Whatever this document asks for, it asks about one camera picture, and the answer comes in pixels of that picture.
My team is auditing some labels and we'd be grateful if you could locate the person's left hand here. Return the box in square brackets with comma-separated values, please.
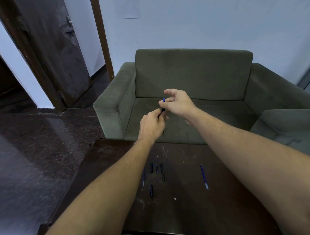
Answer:
[138, 108, 168, 146]

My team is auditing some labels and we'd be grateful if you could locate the person's right hand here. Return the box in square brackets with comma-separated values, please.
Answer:
[159, 89, 198, 125]

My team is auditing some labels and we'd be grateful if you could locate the person's left forearm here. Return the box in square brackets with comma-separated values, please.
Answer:
[45, 139, 156, 235]

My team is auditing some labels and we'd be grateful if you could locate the person's right forearm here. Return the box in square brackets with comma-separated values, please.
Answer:
[185, 108, 310, 235]

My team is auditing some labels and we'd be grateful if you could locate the green fabric sofa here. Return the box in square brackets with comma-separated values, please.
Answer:
[93, 49, 310, 146]

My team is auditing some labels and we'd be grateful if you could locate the green fabric armchair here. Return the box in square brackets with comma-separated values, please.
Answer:
[250, 109, 310, 156]

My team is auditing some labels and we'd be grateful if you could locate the dark wooden door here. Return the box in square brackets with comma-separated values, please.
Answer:
[13, 0, 92, 107]

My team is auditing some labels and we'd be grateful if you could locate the brown wooden door post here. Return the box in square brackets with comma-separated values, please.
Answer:
[90, 0, 115, 82]

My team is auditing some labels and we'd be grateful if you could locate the dark grey metal frame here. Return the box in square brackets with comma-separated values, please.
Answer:
[297, 69, 310, 91]

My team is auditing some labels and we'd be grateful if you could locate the dark wooden door frame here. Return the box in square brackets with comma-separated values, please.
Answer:
[0, 0, 67, 112]

